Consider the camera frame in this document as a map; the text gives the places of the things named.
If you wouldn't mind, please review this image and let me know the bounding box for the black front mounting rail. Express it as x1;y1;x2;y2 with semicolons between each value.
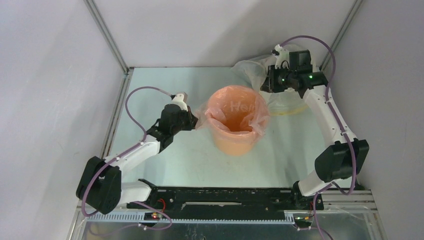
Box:
144;187;324;221

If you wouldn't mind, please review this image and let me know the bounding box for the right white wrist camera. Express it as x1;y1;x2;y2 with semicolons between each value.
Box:
271;44;290;69

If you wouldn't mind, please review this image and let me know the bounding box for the aluminium frame post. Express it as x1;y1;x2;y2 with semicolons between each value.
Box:
319;0;365;71
82;0;129;74

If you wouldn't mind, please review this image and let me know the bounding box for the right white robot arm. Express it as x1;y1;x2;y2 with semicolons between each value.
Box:
260;46;370;209

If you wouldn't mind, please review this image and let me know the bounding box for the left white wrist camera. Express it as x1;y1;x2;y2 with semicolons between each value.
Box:
171;92;188;112

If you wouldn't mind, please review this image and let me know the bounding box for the clear yellowish plastic bag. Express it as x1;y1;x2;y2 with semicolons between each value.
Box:
231;54;308;116

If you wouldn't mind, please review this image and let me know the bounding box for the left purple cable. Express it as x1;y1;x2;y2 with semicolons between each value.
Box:
80;86;173;231

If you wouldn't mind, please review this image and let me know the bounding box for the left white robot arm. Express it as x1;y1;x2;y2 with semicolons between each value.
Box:
75;103;198;215

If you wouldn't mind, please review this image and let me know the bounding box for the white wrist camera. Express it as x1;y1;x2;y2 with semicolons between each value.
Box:
271;44;290;69
171;92;188;112

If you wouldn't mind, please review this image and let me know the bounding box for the aluminium frame post left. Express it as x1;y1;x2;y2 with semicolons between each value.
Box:
82;0;129;74

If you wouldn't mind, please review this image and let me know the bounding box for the orange plastic trash bin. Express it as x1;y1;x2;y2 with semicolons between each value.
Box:
205;85;269;158

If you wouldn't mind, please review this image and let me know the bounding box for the pink plastic trash bag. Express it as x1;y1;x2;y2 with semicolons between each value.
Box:
195;85;270;138

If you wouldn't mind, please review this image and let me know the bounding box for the aluminium frame post right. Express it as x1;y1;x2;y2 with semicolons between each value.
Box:
319;0;365;71

